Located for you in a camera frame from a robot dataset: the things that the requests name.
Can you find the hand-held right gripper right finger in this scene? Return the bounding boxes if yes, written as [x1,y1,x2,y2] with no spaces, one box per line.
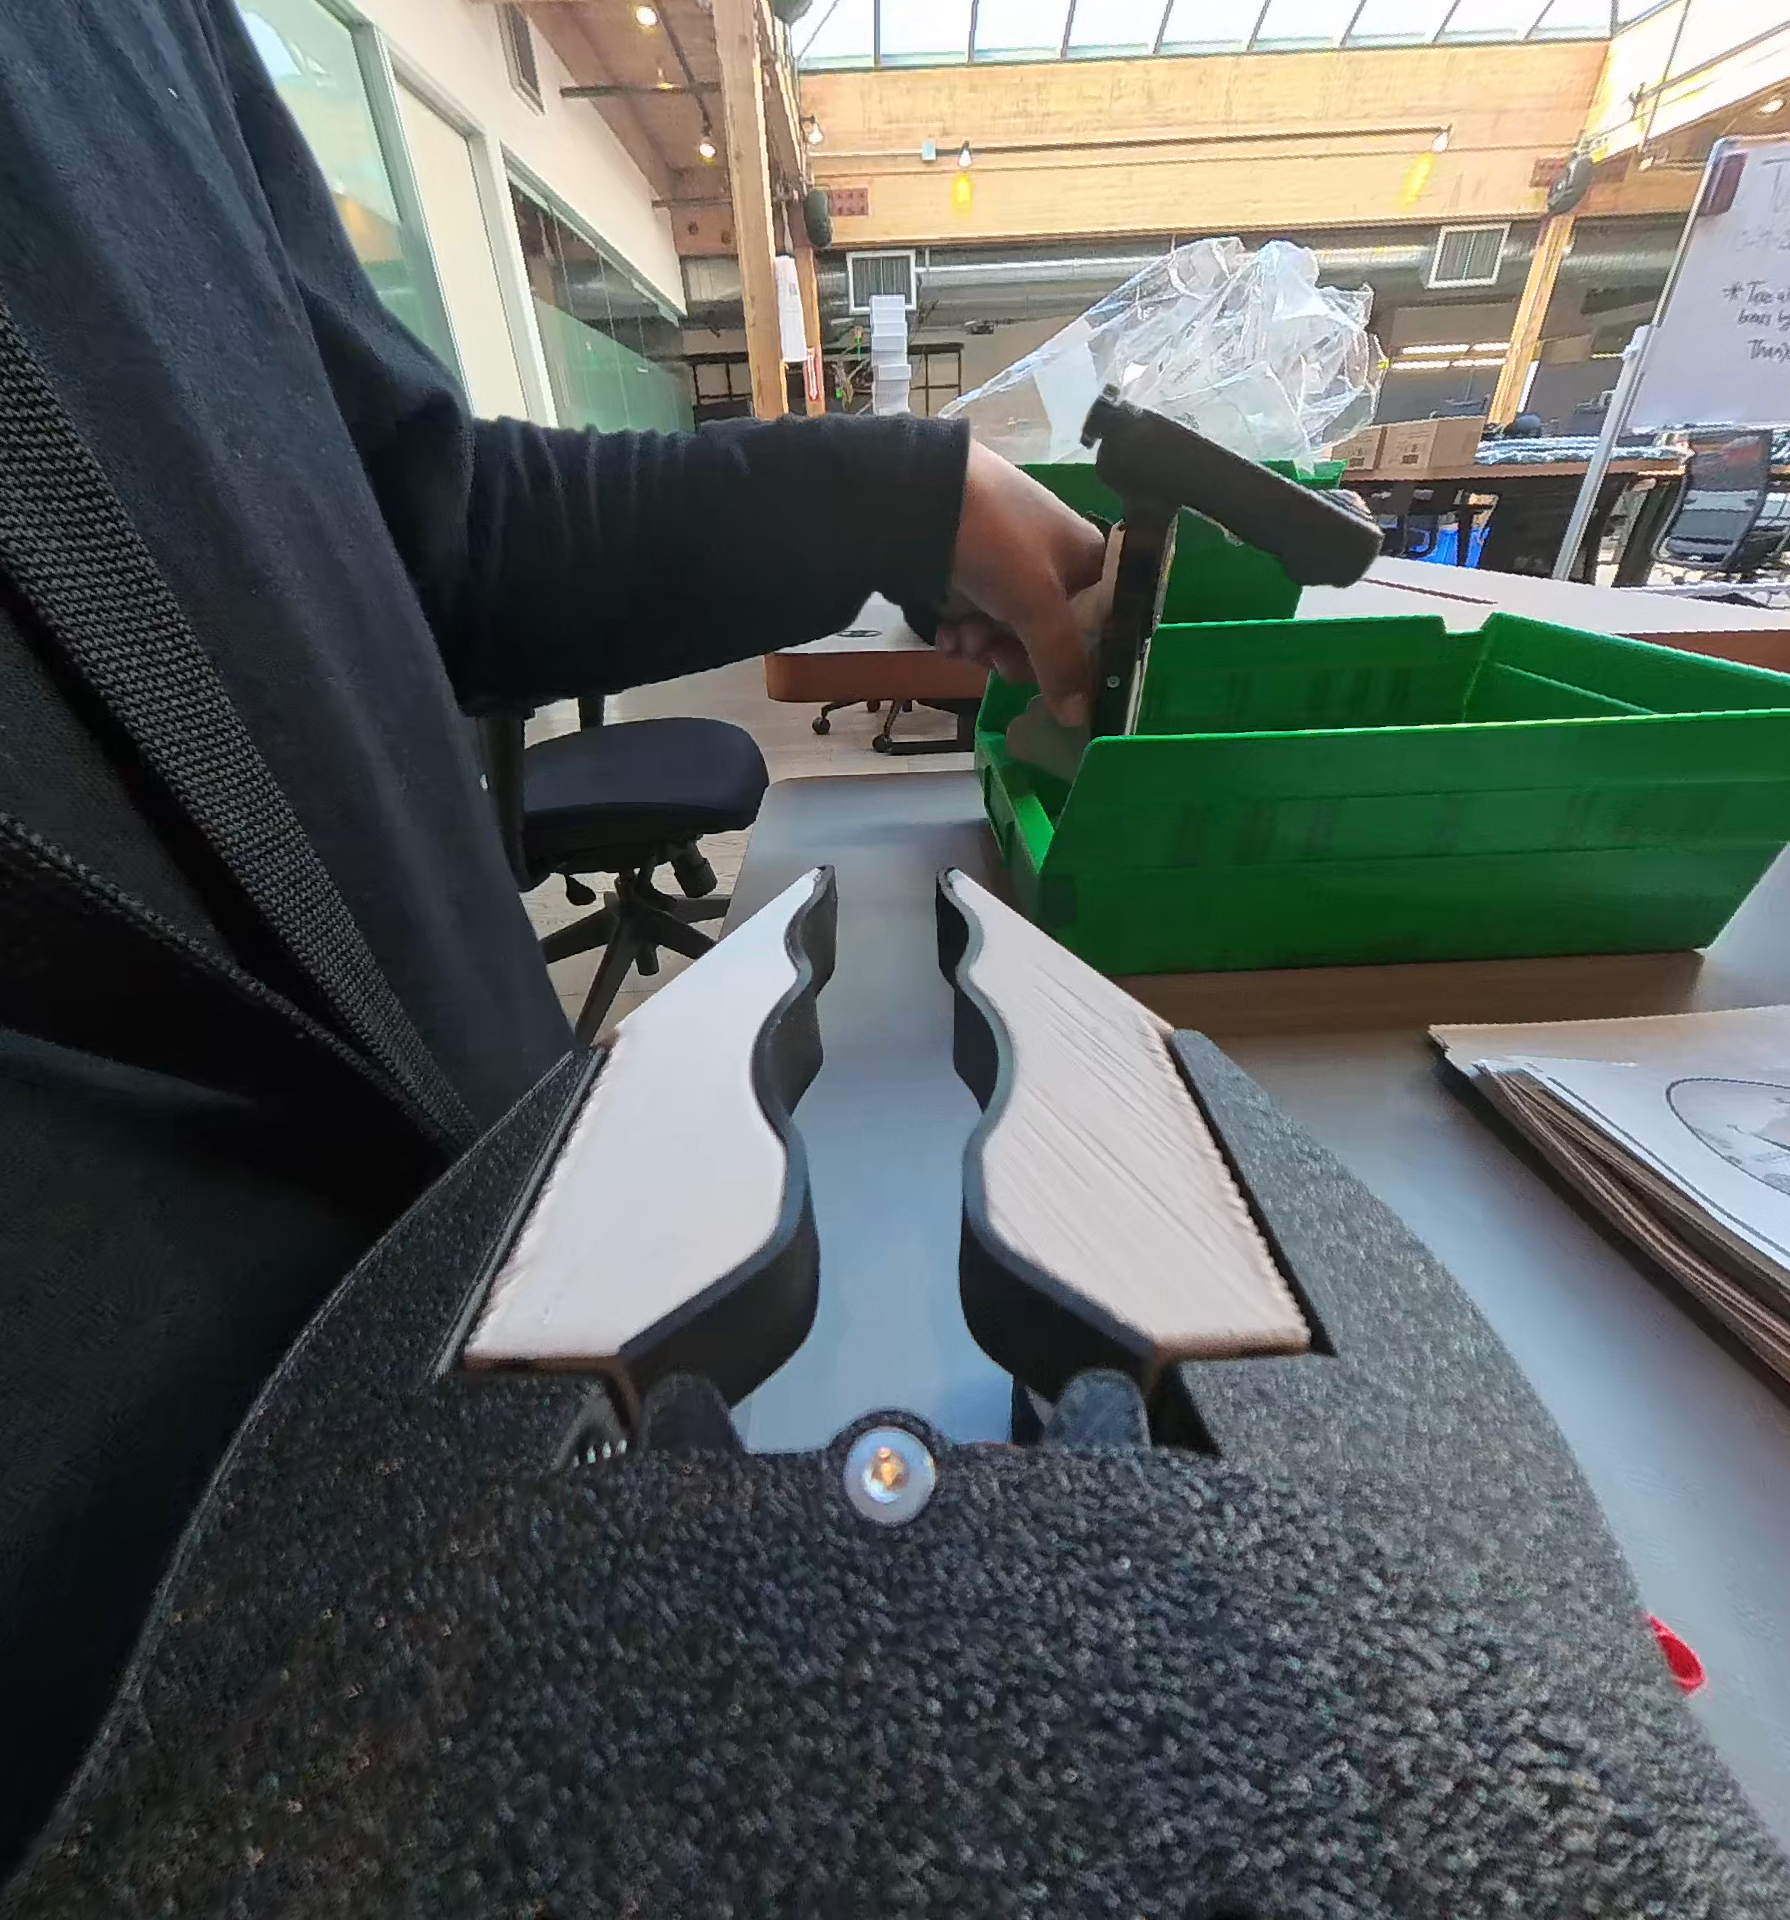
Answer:
[935,869,1319,1391]

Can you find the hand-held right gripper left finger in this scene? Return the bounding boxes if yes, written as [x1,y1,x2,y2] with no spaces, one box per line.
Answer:
[463,864,843,1410]

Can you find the person's left forearm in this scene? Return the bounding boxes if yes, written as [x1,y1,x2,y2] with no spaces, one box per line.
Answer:
[431,412,976,720]

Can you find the grey desk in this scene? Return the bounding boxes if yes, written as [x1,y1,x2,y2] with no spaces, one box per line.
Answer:
[722,771,1790,1920]

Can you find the person's left hand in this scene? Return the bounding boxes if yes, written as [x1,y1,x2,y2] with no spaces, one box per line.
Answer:
[929,434,1123,732]

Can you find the clear plastic bag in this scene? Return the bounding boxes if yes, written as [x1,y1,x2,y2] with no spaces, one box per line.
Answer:
[940,235,1385,468]

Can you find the cardboard boxes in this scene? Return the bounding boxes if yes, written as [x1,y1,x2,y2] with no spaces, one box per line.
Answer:
[1330,415,1487,473]

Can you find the wooden-edged table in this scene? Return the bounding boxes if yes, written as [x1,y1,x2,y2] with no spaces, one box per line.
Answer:
[765,554,1790,707]

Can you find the black office chair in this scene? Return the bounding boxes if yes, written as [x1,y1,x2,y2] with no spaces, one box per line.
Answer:
[513,716,773,1043]

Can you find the whiteboard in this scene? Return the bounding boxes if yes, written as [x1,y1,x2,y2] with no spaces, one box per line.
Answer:
[1554,134,1790,579]

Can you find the open instruction booklet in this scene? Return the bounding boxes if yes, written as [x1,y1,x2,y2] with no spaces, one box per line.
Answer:
[1430,1001,1790,1449]

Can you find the black harness strap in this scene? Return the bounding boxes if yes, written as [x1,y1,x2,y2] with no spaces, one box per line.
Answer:
[0,194,484,1150]

